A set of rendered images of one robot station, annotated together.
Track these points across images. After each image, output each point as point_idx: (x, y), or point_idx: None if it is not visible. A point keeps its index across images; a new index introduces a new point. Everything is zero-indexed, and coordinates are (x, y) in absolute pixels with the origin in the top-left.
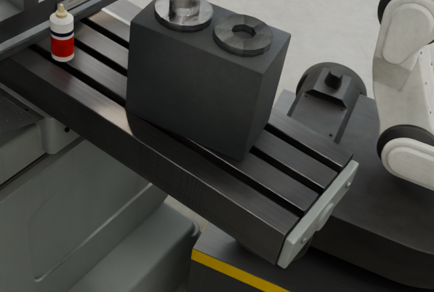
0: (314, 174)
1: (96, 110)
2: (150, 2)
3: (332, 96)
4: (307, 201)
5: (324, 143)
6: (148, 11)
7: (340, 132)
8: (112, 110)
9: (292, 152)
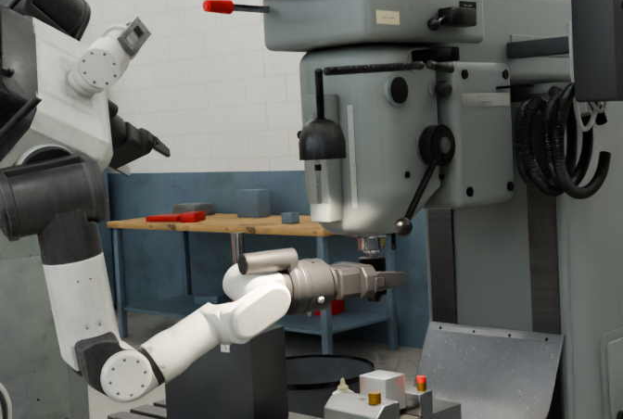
0: (149, 407)
1: (312, 416)
2: (266, 331)
3: None
4: (165, 399)
5: (128, 416)
6: (269, 328)
7: None
8: (299, 417)
9: (158, 412)
